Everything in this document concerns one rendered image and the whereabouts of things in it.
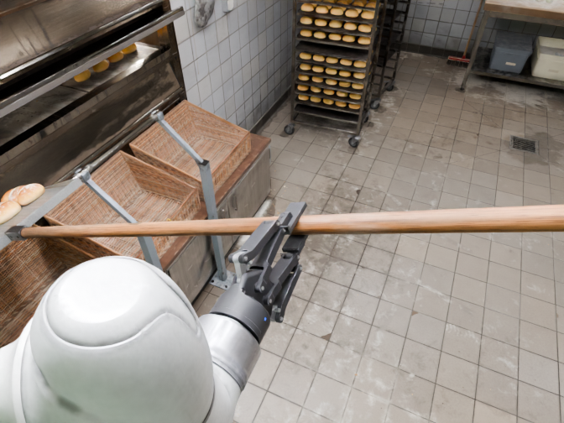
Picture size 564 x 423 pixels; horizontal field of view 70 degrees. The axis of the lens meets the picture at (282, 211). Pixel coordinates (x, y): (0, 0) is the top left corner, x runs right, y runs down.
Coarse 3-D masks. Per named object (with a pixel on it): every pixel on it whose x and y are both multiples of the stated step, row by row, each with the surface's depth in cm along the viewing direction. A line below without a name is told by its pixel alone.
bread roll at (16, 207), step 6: (0, 204) 139; (6, 204) 139; (12, 204) 140; (18, 204) 143; (0, 210) 137; (6, 210) 138; (12, 210) 139; (18, 210) 142; (0, 216) 137; (6, 216) 138; (12, 216) 139; (0, 222) 137
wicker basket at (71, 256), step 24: (48, 240) 185; (0, 264) 170; (24, 264) 180; (48, 264) 189; (72, 264) 192; (0, 288) 171; (24, 288) 180; (48, 288) 187; (24, 312) 178; (0, 336) 170
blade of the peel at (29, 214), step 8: (56, 184) 147; (64, 184) 145; (72, 184) 136; (80, 184) 138; (48, 192) 148; (56, 192) 143; (64, 192) 134; (40, 200) 144; (48, 200) 140; (56, 200) 132; (24, 208) 143; (32, 208) 139; (40, 208) 128; (48, 208) 129; (16, 216) 140; (24, 216) 135; (32, 216) 125; (40, 216) 127; (8, 224) 135; (16, 224) 132; (24, 224) 124; (32, 224) 125; (0, 232) 131; (0, 240) 118; (8, 240) 120; (0, 248) 118
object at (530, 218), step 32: (128, 224) 87; (160, 224) 81; (192, 224) 75; (224, 224) 71; (256, 224) 66; (320, 224) 60; (352, 224) 57; (384, 224) 54; (416, 224) 52; (448, 224) 50; (480, 224) 48; (512, 224) 46; (544, 224) 44
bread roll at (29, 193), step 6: (24, 186) 146; (30, 186) 146; (36, 186) 147; (42, 186) 149; (18, 192) 144; (24, 192) 144; (30, 192) 145; (36, 192) 146; (42, 192) 148; (18, 198) 144; (24, 198) 144; (30, 198) 145; (36, 198) 146; (24, 204) 145
